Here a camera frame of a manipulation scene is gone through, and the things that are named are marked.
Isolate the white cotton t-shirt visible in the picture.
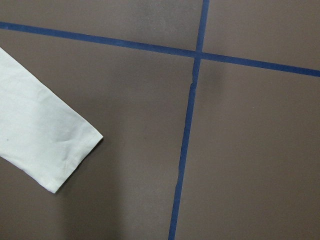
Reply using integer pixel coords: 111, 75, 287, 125
0, 50, 103, 193

